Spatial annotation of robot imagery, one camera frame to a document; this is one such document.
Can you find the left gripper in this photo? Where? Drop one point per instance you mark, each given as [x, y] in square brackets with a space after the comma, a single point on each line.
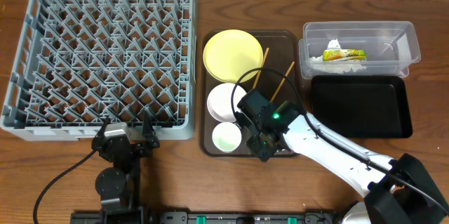
[149, 140]

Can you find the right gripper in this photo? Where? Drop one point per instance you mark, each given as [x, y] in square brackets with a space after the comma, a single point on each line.
[262, 154]

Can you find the small white cup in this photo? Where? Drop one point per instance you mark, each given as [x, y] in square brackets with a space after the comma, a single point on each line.
[226, 137]

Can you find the white bowl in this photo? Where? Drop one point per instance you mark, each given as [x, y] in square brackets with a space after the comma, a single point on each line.
[219, 103]

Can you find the green snack wrapper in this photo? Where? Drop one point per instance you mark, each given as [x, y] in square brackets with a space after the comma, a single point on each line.
[343, 54]

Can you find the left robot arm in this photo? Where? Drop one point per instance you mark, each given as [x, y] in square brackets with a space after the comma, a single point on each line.
[119, 185]

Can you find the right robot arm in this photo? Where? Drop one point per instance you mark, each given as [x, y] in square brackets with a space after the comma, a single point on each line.
[393, 190]

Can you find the grey plastic dishwasher rack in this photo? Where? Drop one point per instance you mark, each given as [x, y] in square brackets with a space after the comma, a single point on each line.
[80, 62]

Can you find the black food waste tray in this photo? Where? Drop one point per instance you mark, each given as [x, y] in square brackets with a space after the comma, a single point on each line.
[362, 106]

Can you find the clear plastic waste bin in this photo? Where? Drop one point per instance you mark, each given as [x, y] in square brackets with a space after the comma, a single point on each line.
[391, 46]

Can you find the right wooden chopstick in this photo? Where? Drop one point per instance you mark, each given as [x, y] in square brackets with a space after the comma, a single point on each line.
[282, 81]

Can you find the brown serving tray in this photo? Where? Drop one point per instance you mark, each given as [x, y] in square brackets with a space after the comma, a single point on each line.
[283, 50]

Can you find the yellow plate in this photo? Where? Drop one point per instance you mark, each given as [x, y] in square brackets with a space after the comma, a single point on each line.
[229, 54]

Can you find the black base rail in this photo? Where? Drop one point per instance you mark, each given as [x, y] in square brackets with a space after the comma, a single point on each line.
[179, 217]

